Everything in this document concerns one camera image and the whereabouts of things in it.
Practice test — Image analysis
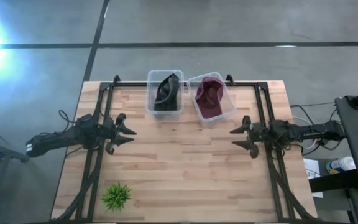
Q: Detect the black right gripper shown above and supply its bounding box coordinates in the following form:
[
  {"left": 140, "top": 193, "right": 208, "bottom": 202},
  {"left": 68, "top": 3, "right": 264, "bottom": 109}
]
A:
[{"left": 229, "top": 115, "right": 270, "bottom": 159}]

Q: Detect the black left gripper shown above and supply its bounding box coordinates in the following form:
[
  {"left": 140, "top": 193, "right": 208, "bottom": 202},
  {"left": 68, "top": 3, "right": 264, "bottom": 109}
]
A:
[{"left": 101, "top": 113, "right": 137, "bottom": 156}]

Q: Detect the maroon baseball cap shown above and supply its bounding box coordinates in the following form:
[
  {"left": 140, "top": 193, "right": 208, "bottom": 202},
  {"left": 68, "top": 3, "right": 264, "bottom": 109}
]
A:
[{"left": 194, "top": 77, "right": 225, "bottom": 120}]

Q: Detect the dark grey baseball cap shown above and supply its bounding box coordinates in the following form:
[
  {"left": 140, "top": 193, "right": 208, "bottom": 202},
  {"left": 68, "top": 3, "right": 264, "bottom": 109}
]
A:
[{"left": 153, "top": 73, "right": 181, "bottom": 112}]

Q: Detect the clear plastic storage bin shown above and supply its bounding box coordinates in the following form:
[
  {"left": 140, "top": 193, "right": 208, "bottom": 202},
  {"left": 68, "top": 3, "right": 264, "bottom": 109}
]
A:
[
  {"left": 145, "top": 69, "right": 185, "bottom": 121},
  {"left": 186, "top": 72, "right": 237, "bottom": 127}
]

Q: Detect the green artificial plant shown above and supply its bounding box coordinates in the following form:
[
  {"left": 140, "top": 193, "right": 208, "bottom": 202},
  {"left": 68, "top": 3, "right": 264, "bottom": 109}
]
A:
[{"left": 101, "top": 181, "right": 133, "bottom": 213}]

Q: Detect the white paper sheet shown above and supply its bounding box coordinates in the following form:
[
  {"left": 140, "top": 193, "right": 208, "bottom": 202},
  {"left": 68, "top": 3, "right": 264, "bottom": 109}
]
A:
[{"left": 303, "top": 157, "right": 324, "bottom": 199}]

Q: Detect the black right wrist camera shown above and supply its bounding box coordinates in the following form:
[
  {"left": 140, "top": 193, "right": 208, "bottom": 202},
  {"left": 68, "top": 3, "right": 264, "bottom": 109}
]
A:
[{"left": 270, "top": 119, "right": 292, "bottom": 135}]

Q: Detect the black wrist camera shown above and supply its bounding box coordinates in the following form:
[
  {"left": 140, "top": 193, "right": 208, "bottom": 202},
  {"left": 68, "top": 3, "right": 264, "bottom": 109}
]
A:
[
  {"left": 78, "top": 113, "right": 104, "bottom": 134},
  {"left": 270, "top": 119, "right": 292, "bottom": 135}
]

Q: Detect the black table frame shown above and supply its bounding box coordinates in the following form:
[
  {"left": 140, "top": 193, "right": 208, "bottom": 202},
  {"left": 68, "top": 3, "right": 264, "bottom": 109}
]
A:
[{"left": 50, "top": 74, "right": 320, "bottom": 223}]

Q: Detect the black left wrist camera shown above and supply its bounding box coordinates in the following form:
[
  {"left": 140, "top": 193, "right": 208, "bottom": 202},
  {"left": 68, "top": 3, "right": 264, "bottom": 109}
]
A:
[{"left": 78, "top": 113, "right": 104, "bottom": 134}]

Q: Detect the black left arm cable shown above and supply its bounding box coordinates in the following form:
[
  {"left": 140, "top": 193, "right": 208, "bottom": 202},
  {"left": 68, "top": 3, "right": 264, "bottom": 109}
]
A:
[{"left": 58, "top": 109, "right": 78, "bottom": 126}]

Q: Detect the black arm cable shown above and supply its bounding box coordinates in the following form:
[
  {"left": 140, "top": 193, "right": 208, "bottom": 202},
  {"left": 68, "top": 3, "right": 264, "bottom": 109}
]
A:
[
  {"left": 58, "top": 109, "right": 78, "bottom": 126},
  {"left": 290, "top": 101, "right": 337, "bottom": 126}
]

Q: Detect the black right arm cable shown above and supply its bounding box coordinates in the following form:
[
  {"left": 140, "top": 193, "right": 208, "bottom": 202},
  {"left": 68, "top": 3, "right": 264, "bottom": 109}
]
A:
[{"left": 290, "top": 101, "right": 337, "bottom": 126}]

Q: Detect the white cable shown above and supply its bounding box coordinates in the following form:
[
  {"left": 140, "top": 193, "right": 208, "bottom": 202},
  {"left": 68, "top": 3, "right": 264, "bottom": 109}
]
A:
[{"left": 291, "top": 116, "right": 323, "bottom": 151}]

